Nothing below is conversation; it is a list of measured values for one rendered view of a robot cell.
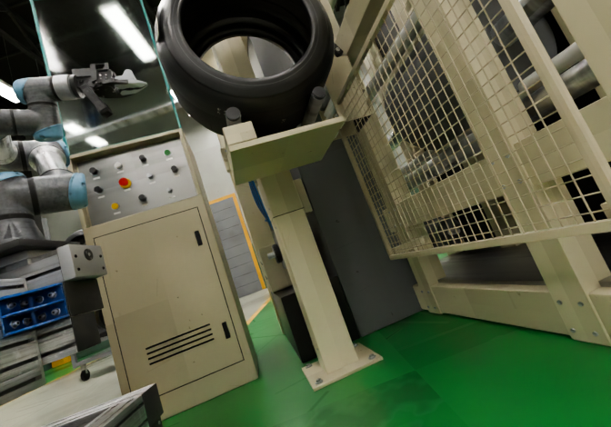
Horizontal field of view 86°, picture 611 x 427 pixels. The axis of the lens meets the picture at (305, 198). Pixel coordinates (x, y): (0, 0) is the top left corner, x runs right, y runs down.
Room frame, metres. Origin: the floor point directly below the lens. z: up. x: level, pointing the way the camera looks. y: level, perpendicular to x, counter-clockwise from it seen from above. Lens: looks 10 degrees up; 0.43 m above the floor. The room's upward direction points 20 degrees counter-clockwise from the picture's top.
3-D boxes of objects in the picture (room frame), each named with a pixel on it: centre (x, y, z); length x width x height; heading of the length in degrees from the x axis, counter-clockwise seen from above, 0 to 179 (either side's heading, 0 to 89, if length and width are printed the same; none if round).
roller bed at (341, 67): (1.41, -0.30, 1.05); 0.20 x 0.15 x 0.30; 13
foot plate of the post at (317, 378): (1.35, 0.10, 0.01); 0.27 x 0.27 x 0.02; 13
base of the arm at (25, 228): (0.88, 0.82, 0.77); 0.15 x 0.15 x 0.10
